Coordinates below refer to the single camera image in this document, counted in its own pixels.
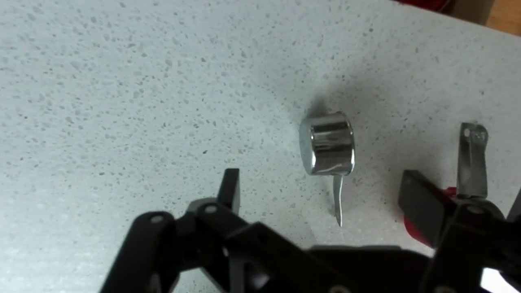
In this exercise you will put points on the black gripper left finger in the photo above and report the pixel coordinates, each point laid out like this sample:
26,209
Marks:
216,245

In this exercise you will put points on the steel measuring cup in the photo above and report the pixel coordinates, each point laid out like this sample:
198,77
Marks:
327,144

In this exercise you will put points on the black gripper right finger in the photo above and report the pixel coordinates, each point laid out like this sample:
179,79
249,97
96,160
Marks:
465,234

